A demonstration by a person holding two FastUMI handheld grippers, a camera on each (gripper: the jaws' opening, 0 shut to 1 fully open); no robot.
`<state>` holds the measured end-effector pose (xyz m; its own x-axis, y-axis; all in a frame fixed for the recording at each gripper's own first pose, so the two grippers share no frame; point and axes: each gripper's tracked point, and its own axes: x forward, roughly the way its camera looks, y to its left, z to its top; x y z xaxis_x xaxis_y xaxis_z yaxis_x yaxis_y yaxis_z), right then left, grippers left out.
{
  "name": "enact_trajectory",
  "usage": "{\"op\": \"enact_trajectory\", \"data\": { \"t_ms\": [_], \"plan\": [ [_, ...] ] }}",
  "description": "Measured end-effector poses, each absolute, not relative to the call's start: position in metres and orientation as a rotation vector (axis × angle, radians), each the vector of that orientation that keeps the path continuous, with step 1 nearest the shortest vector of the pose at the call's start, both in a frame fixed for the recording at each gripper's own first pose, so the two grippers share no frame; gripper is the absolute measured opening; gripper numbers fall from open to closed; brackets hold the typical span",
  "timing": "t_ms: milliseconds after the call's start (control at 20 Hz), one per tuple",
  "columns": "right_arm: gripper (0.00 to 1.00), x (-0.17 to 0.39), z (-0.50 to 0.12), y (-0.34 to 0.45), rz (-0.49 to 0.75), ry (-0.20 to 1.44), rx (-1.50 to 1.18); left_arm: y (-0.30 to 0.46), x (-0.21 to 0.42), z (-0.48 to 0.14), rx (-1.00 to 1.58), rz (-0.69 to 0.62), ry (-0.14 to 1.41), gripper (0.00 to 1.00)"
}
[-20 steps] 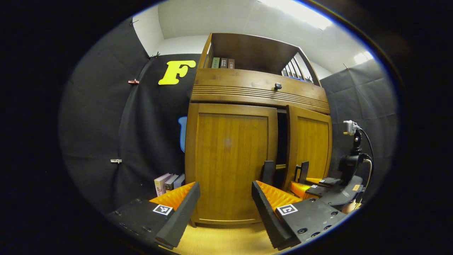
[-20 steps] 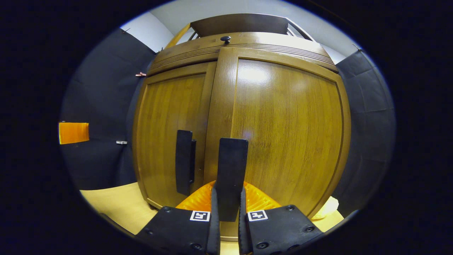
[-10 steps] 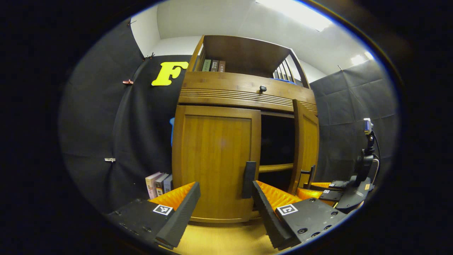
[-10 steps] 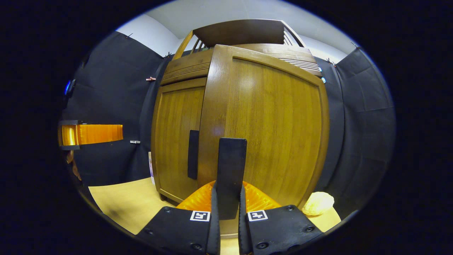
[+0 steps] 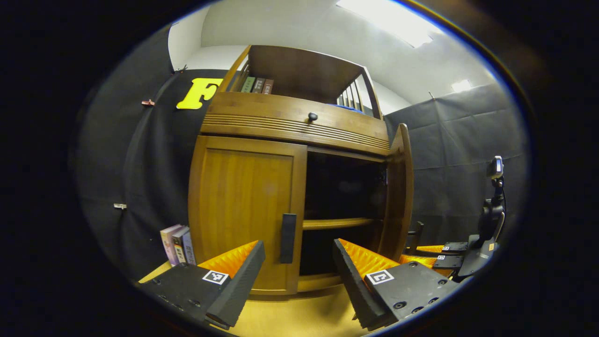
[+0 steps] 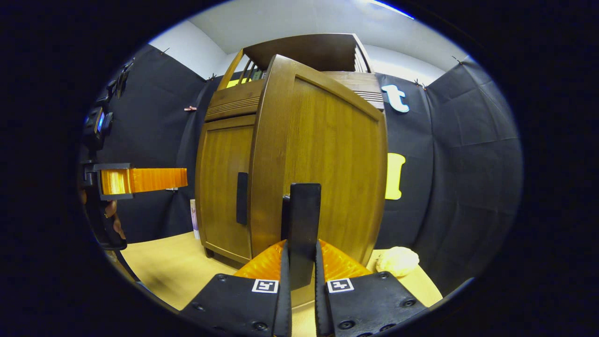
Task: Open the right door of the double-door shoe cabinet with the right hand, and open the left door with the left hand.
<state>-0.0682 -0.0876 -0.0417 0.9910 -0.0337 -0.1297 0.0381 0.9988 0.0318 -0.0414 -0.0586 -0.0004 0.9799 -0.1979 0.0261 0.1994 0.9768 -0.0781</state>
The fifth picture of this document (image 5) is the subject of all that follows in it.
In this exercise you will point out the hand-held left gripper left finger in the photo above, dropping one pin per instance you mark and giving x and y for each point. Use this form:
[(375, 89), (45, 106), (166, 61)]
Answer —
[(241, 285)]

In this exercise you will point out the white clip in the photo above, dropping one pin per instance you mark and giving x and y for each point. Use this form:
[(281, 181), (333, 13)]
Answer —
[(120, 206)]

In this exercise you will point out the black backdrop cloth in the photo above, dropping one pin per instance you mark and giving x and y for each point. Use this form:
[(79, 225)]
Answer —
[(140, 164)]

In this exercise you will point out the blue cloth item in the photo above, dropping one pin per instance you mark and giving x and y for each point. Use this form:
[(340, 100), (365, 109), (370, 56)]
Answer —
[(348, 108)]

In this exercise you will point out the wooden ribbed drawer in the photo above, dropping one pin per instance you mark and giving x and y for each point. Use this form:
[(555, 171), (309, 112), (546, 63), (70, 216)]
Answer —
[(281, 117)]

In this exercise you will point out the black round drawer knob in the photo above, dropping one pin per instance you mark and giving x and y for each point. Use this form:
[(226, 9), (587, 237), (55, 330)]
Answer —
[(312, 116)]

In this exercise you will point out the reddish brown book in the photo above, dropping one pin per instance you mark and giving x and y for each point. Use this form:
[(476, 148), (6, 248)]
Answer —
[(268, 87)]

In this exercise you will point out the wooden shoe cabinet door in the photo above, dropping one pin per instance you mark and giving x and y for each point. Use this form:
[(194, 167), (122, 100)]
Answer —
[(238, 196), (398, 187)]

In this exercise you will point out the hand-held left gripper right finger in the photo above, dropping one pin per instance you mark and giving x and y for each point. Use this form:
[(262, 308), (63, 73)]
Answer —
[(355, 281)]

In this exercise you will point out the red clip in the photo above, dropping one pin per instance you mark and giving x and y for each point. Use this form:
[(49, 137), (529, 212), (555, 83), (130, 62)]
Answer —
[(148, 102)]

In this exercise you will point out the small ceiling light panel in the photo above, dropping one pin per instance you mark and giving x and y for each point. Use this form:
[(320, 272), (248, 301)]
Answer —
[(461, 85)]

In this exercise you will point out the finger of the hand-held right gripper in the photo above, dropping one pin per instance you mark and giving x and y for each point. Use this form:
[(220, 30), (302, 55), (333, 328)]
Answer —
[(449, 246), (444, 262)]

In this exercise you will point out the dark book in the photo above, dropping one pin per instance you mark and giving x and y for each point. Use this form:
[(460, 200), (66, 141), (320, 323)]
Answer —
[(179, 245)]

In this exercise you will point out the wooden inner shelf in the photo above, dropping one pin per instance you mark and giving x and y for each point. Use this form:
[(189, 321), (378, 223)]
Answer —
[(337, 223)]

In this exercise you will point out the purple book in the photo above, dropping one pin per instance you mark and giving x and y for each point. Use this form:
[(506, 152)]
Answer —
[(189, 248)]

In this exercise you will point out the wooden double-door shoe cabinet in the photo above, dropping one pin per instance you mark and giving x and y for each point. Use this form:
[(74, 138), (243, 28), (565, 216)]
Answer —
[(304, 75)]

